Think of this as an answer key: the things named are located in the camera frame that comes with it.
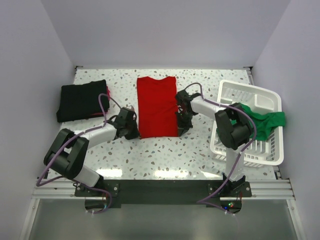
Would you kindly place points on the red t shirt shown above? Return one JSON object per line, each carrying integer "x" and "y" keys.
{"x": 157, "y": 107}

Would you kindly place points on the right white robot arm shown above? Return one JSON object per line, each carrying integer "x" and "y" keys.
{"x": 197, "y": 104}

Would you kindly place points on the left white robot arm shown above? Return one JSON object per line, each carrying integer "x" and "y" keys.
{"x": 67, "y": 154}

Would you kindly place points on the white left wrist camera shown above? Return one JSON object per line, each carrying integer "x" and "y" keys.
{"x": 131, "y": 108}

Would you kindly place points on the green t shirt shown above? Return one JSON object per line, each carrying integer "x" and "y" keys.
{"x": 267, "y": 120}

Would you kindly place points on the white plastic laundry basket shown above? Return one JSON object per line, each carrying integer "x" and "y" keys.
{"x": 262, "y": 101}

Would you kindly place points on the folded pink t shirt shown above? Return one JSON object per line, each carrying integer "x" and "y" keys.
{"x": 105, "y": 103}

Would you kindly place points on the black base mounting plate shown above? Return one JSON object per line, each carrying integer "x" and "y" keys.
{"x": 146, "y": 192}

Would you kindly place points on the folded black t shirt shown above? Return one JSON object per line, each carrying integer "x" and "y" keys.
{"x": 81, "y": 101}

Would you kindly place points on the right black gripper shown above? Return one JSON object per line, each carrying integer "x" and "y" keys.
{"x": 183, "y": 128}

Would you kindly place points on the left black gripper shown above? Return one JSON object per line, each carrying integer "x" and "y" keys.
{"x": 135, "y": 134}

